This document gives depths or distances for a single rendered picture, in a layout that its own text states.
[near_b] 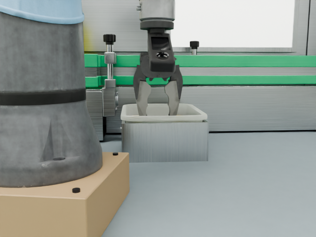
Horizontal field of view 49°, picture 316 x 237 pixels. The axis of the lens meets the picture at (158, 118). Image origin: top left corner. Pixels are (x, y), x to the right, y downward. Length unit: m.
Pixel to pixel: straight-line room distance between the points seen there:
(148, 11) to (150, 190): 0.36
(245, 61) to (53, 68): 0.69
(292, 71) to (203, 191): 0.60
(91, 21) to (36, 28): 0.74
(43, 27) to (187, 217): 0.28
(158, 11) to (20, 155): 0.43
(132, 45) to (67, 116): 0.73
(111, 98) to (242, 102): 0.37
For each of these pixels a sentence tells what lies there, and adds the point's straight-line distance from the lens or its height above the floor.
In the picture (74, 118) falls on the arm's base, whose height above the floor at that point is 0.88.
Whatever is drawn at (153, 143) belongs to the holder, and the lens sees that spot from 0.67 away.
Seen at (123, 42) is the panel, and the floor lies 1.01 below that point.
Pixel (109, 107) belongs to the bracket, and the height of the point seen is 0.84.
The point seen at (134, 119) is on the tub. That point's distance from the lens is 0.66.
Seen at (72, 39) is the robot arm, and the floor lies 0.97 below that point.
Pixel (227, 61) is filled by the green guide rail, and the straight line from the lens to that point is 0.98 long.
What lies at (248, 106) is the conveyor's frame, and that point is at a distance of 0.99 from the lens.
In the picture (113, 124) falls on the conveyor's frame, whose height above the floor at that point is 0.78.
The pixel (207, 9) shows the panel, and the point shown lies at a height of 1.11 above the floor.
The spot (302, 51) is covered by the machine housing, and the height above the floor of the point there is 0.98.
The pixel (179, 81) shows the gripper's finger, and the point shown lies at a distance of 0.72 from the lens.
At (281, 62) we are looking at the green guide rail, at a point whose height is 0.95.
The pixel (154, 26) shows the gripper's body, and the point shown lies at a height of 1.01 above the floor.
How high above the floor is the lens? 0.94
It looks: 9 degrees down
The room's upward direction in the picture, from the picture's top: straight up
